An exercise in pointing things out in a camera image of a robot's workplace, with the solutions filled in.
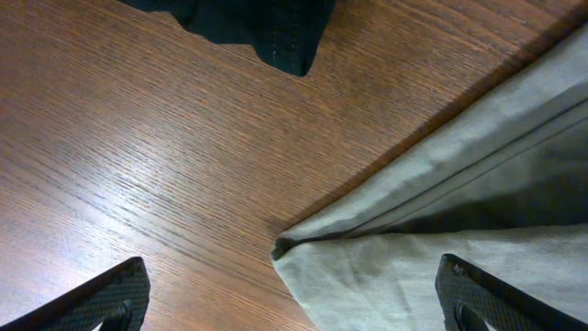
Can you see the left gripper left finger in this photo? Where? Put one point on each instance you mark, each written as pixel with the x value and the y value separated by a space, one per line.
pixel 117 299

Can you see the khaki shorts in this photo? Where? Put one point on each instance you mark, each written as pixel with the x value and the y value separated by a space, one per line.
pixel 503 186

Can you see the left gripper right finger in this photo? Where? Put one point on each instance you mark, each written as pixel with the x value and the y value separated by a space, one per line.
pixel 473 299

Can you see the folded black garment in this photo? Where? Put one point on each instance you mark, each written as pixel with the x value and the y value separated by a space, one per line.
pixel 285 34

